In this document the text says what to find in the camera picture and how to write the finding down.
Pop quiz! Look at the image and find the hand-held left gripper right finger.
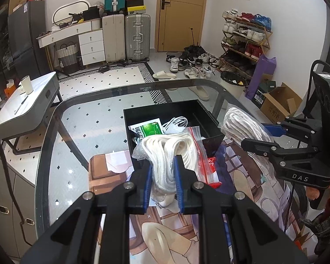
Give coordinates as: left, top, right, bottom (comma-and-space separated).
174, 155, 310, 264

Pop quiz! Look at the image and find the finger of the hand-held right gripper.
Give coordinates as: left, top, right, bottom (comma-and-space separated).
240, 138, 319, 168
264, 118, 323, 139

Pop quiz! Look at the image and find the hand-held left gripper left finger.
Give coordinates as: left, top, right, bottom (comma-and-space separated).
20, 155, 154, 264

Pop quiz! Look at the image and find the clear bagged white rope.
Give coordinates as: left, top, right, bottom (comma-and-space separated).
218, 107, 275, 147

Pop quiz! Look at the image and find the red zip bagged white rope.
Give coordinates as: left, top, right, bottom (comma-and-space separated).
132, 126, 223, 207

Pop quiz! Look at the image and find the green and white packet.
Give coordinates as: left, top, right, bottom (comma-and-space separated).
128, 118, 163, 143

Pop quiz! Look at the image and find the white cable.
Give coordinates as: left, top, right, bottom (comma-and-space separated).
162, 116, 189, 134

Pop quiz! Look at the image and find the black storage box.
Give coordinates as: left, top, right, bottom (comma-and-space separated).
123, 99, 225, 171

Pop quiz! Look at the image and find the person's right forearm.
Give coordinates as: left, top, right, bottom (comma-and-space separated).
298, 198, 330, 256

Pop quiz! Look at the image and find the person's right hand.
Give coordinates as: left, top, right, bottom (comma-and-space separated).
305, 177, 330, 207

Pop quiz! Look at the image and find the open large cardboard box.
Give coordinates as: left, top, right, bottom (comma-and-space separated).
260, 82, 303, 124

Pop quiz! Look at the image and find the printed desk mat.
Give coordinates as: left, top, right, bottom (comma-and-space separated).
88, 140, 319, 264

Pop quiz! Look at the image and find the dark printed carton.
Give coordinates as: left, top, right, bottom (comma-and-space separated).
251, 80, 275, 105

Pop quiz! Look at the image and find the red packet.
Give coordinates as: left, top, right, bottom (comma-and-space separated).
207, 156, 218, 183

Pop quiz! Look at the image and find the purple bag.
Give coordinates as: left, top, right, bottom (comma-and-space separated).
245, 55, 277, 101

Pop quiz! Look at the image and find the white trash bin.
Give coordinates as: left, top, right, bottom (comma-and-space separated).
219, 71, 249, 102

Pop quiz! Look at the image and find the beige slipper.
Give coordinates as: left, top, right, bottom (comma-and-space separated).
152, 71, 177, 80
188, 85, 210, 101

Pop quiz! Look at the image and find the wooden shoe rack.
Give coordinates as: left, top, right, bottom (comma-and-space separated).
220, 9, 273, 79

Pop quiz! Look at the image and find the pile of shoes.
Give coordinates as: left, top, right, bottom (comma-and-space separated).
166, 48, 220, 79

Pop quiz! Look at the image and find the black umbrella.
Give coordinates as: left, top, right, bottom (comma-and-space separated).
183, 27, 207, 55

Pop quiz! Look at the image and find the black and white rug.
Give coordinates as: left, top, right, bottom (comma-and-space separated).
5, 60, 167, 171

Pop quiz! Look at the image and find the grey cabinet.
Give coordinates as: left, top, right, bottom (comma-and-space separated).
0, 143, 44, 259

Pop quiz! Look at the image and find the white coffee table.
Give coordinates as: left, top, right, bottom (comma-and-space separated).
0, 71, 64, 154

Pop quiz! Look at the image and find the wooden door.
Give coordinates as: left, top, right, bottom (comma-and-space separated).
155, 0, 209, 53

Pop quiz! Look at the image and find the silver suitcase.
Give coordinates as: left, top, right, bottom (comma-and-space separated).
125, 14, 152, 61

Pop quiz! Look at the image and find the slim dark pen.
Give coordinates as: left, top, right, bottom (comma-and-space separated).
14, 96, 28, 114

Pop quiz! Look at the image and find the beige suitcase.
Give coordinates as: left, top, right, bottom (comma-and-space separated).
102, 14, 126, 62

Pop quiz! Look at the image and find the woven basket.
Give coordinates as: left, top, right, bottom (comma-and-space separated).
56, 42, 80, 68

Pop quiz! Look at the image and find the white vanity desk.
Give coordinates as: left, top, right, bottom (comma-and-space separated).
37, 19, 105, 66

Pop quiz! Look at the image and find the white cup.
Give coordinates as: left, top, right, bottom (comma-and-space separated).
19, 75, 34, 95

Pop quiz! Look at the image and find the orange tissue box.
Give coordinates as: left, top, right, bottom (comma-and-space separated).
4, 80, 17, 98

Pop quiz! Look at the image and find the yellow and black shoe box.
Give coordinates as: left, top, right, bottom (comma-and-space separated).
127, 5, 147, 15

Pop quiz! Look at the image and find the black bag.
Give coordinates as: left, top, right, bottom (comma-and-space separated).
82, 5, 101, 21

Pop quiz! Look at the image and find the oval mirror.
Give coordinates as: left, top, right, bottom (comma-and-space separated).
52, 0, 91, 28

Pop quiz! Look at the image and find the dark grey fridge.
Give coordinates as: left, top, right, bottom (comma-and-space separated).
8, 0, 51, 75

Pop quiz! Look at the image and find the glass door wardrobe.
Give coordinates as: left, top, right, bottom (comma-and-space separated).
0, 5, 14, 88

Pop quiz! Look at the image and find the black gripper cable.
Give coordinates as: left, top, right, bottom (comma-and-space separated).
284, 181, 295, 233
0, 126, 31, 245

